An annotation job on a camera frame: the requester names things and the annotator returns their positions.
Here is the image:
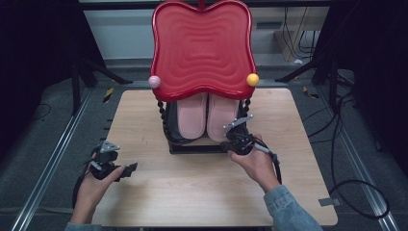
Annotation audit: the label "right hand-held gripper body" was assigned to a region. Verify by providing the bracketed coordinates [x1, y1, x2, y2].
[222, 114, 258, 157]

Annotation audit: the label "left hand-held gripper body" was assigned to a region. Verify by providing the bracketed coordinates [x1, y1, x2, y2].
[88, 140, 121, 181]

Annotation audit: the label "pink slipper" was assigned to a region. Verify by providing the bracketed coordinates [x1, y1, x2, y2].
[206, 93, 241, 142]
[176, 92, 209, 141]

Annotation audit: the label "red and black shoe rack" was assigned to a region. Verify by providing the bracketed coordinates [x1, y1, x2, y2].
[147, 0, 260, 155]

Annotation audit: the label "person's right hand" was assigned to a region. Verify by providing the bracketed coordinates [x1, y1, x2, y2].
[228, 134, 280, 193]

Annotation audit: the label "person's left hand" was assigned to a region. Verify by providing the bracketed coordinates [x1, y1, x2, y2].
[71, 166, 126, 222]

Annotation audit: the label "yellow ball knob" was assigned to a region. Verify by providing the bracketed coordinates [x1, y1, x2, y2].
[245, 73, 260, 88]

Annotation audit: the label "yellow and black tape piece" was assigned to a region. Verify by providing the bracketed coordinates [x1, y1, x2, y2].
[302, 86, 320, 100]
[102, 87, 115, 104]

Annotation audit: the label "black metal stand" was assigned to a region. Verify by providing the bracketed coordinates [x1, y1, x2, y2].
[68, 52, 134, 116]
[274, 56, 342, 112]

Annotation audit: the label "pink ball knob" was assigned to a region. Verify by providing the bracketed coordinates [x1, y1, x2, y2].
[147, 75, 162, 90]

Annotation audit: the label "grey tape strip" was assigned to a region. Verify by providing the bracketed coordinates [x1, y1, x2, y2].
[318, 197, 342, 207]

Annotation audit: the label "brown cardboard box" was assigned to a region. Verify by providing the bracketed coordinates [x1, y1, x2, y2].
[273, 6, 331, 63]

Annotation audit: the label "dark curtain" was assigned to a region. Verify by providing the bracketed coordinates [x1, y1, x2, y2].
[320, 0, 408, 176]
[0, 0, 107, 160]

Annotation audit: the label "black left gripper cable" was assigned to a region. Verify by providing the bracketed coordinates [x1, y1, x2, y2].
[71, 144, 101, 210]

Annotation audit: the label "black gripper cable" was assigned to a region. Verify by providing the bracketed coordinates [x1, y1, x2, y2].
[71, 144, 101, 210]
[254, 143, 283, 186]

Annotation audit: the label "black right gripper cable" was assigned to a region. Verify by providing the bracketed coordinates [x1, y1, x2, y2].
[254, 143, 283, 186]

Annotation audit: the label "metal floor rail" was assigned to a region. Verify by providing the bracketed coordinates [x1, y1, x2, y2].
[316, 86, 401, 231]
[11, 88, 94, 231]

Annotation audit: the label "thin black floor cable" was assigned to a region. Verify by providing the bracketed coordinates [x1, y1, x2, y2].
[31, 102, 53, 122]

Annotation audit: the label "black floor cable loop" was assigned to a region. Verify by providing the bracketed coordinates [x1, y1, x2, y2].
[301, 71, 391, 221]

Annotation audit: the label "black hanging cables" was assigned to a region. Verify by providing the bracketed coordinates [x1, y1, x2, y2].
[282, 6, 321, 61]

